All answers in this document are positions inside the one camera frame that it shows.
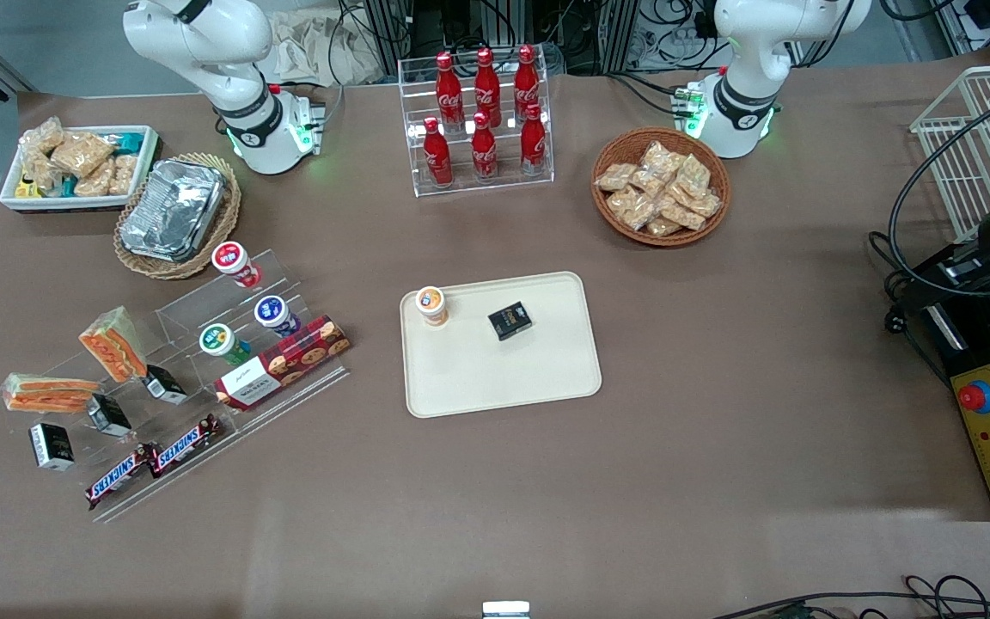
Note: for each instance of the Snickers chocolate bar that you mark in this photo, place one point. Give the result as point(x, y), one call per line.
point(186, 443)
point(121, 475)

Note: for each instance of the white rectangular plastic bin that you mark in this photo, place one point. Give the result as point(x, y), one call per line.
point(65, 205)

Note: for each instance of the flat oval wicker basket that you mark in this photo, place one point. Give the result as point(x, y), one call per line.
point(168, 268)

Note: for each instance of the teal snack packet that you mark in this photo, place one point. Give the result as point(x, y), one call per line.
point(125, 140)

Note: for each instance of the red-lidded snack cup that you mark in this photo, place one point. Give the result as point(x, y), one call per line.
point(231, 258)

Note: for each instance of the aluminium profile rack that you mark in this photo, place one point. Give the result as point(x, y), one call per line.
point(392, 21)

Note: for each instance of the clear-wrapped biscuit packet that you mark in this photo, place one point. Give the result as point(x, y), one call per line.
point(615, 176)
point(682, 215)
point(648, 182)
point(631, 208)
point(705, 205)
point(693, 174)
point(663, 227)
point(661, 157)

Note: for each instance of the round brown wicker bowl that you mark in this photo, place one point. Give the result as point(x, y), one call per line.
point(615, 146)

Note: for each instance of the blue-lidded snack cup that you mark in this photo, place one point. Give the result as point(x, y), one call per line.
point(271, 311)

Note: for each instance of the silver foil food container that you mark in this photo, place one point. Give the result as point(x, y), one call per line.
point(173, 211)

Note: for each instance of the wrapped triangle sandwich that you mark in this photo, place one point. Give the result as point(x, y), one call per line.
point(113, 344)
point(48, 394)

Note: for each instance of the clear acrylic stepped display stand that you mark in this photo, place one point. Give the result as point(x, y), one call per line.
point(194, 309)

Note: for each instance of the beige plastic serving tray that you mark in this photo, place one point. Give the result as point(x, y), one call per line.
point(504, 378)

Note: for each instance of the yellow snack packet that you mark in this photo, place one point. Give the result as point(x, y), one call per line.
point(27, 186)

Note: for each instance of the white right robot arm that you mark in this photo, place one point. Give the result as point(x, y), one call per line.
point(203, 52)

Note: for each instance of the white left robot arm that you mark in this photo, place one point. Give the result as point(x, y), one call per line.
point(753, 52)

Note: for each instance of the clear-wrapped rice cracker packet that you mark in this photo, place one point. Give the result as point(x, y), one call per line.
point(124, 174)
point(41, 135)
point(41, 172)
point(81, 153)
point(95, 179)

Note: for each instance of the beige crumpled cloth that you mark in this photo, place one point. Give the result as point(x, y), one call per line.
point(314, 47)

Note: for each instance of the clear acrylic bottle rack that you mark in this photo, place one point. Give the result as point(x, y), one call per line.
point(508, 186)

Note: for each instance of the red tartan cookie box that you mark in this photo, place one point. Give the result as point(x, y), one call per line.
point(284, 365)

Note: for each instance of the green-lidded snack cup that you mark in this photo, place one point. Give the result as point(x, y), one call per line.
point(216, 340)

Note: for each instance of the small black chocolate box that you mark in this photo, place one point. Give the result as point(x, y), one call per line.
point(108, 415)
point(166, 385)
point(510, 321)
point(51, 445)

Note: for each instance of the orange-lidded snack cup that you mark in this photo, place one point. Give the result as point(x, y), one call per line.
point(430, 303)

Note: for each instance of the red Coca-Cola bottle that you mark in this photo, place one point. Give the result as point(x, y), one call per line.
point(437, 155)
point(484, 150)
point(533, 142)
point(449, 90)
point(527, 82)
point(487, 86)

